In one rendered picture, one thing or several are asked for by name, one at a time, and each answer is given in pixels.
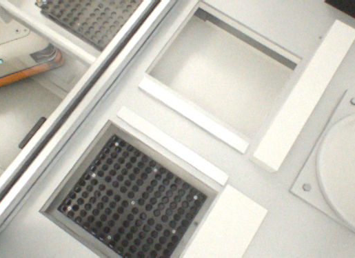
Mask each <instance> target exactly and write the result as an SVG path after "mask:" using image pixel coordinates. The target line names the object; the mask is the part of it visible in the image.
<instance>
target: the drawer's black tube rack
mask: <svg viewBox="0 0 355 258"><path fill-rule="evenodd" d="M88 172H89V171H88ZM90 174H92V173H91V172H90ZM203 195H204V196H203ZM207 197H208V196H206V195H205V194H203V193H202V192H200V191H199V190H197V189H196V188H195V187H192V186H191V185H190V184H189V183H187V182H185V181H184V180H183V179H181V178H179V177H178V176H177V175H175V174H174V173H172V172H171V171H170V170H167V169H166V168H165V167H163V166H162V165H160V164H159V163H158V162H156V161H154V160H153V159H151V158H150V157H149V156H147V155H145V153H143V152H141V151H140V150H138V149H137V148H135V147H134V146H132V145H131V144H129V143H128V142H126V141H125V140H123V139H120V140H119V142H118V143H115V147H114V148H113V150H112V151H111V153H110V154H109V155H108V157H106V160H105V161H104V162H103V163H102V164H101V166H100V168H99V169H98V170H97V172H96V173H95V174H93V175H92V178H91V180H90V181H89V182H88V184H87V185H86V187H85V188H84V189H83V191H82V192H81V193H80V194H79V196H78V197H77V199H76V200H75V201H74V203H73V204H72V205H71V206H70V207H68V211H67V212H66V213H65V216H66V217H68V218H69V219H71V220H73V222H74V223H76V224H78V225H79V226H80V227H82V228H83V229H84V230H86V231H87V232H88V233H90V234H91V235H92V236H93V237H96V239H98V240H99V241H101V242H102V243H103V244H105V246H108V247H109V248H110V249H111V250H113V251H115V253H117V254H118V255H120V256H121V257H122V258H126V257H127V258H170V256H171V254H172V253H173V252H174V250H175V248H176V247H177V245H178V244H179V242H180V240H181V239H182V237H183V236H184V234H185V232H186V231H187V230H188V227H189V226H190V224H191V223H192V221H193V219H194V218H195V216H196V214H197V213H198V211H199V210H200V209H201V206H202V205H203V204H204V202H205V200H206V199H207ZM69 215H70V216H71V217H70V216H69ZM77 221H78V222H79V223H77ZM84 226H85V227H86V228H84ZM92 232H94V233H95V235H94V234H92ZM100 238H102V239H103V240H101V239H100ZM110 245H111V246H113V248H112V247H110ZM118 251H119V252H121V253H118ZM125 256H126V257H125Z"/></svg>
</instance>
